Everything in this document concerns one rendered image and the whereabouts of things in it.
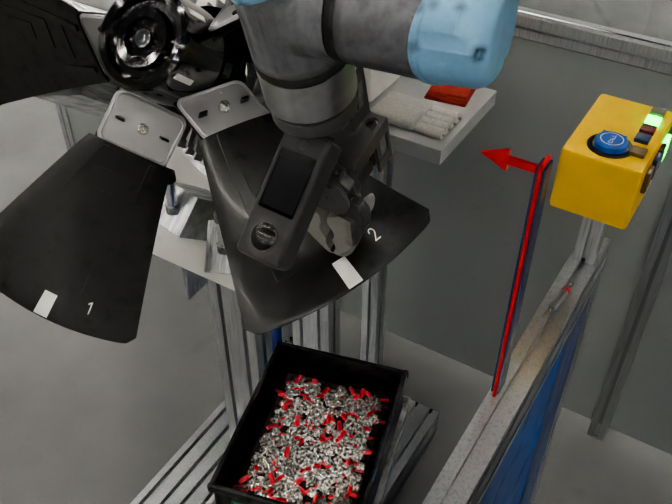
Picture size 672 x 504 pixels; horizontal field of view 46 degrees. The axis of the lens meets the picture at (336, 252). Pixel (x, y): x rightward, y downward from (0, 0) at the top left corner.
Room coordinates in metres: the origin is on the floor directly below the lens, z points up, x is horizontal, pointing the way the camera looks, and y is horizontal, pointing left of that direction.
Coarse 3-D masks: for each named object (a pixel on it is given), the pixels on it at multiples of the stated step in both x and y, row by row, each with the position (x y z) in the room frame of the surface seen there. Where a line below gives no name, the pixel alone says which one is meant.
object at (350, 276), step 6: (342, 258) 0.60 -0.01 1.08; (336, 264) 0.59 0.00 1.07; (342, 264) 0.59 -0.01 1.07; (348, 264) 0.59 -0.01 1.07; (336, 270) 0.59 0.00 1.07; (342, 270) 0.59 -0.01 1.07; (348, 270) 0.59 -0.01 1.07; (354, 270) 0.59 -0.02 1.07; (342, 276) 0.58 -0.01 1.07; (348, 276) 0.58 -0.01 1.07; (354, 276) 0.58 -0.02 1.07; (360, 276) 0.58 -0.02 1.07; (348, 282) 0.58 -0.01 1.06; (354, 282) 0.58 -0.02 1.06
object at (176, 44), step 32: (128, 0) 0.83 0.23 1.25; (160, 0) 0.82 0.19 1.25; (128, 32) 0.81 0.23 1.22; (160, 32) 0.79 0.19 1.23; (192, 32) 0.78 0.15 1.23; (128, 64) 0.78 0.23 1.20; (160, 64) 0.77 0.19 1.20; (192, 64) 0.77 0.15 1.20; (224, 64) 0.84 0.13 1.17; (160, 96) 0.77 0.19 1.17
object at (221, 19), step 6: (228, 6) 0.88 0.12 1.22; (234, 6) 0.86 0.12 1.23; (222, 12) 0.86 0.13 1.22; (228, 12) 0.84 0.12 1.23; (216, 18) 0.83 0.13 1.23; (222, 18) 0.82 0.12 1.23; (228, 18) 0.80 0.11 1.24; (234, 18) 0.80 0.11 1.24; (216, 24) 0.80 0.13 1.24; (222, 24) 0.80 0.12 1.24; (210, 30) 0.80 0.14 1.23
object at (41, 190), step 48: (96, 144) 0.77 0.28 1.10; (48, 192) 0.74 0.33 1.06; (96, 192) 0.74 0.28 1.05; (144, 192) 0.76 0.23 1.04; (0, 240) 0.71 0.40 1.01; (48, 240) 0.71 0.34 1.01; (96, 240) 0.72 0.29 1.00; (144, 240) 0.73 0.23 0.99; (0, 288) 0.69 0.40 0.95; (48, 288) 0.69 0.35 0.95; (96, 288) 0.69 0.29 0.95; (144, 288) 0.70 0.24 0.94; (96, 336) 0.66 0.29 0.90
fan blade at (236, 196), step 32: (256, 128) 0.74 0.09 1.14; (224, 160) 0.69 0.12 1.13; (256, 160) 0.70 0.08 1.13; (224, 192) 0.66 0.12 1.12; (256, 192) 0.66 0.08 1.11; (384, 192) 0.68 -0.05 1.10; (224, 224) 0.63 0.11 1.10; (384, 224) 0.64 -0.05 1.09; (416, 224) 0.64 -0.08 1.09; (320, 256) 0.60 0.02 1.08; (352, 256) 0.60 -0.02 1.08; (384, 256) 0.60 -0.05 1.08; (256, 288) 0.57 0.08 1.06; (288, 288) 0.57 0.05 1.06; (320, 288) 0.57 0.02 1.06; (352, 288) 0.57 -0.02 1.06; (256, 320) 0.54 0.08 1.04; (288, 320) 0.54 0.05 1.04
